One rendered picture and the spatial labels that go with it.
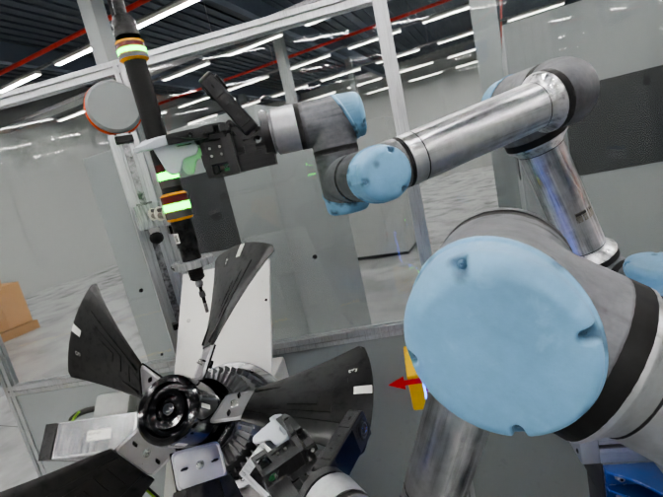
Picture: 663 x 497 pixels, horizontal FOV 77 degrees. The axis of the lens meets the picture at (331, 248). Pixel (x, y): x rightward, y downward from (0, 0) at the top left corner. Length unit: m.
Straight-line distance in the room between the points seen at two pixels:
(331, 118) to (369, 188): 0.18
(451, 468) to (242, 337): 0.70
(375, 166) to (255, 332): 0.67
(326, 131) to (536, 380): 0.51
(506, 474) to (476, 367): 1.57
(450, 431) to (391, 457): 1.25
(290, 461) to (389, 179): 0.39
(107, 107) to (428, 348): 1.30
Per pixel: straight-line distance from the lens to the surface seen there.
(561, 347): 0.26
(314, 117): 0.69
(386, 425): 1.67
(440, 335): 0.28
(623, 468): 1.04
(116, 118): 1.46
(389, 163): 0.55
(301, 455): 0.62
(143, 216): 1.32
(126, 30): 0.78
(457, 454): 0.53
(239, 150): 0.71
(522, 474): 1.85
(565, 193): 0.94
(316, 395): 0.77
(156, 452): 0.92
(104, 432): 1.11
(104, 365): 1.03
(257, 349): 1.09
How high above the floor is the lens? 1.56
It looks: 11 degrees down
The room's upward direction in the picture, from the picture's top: 13 degrees counter-clockwise
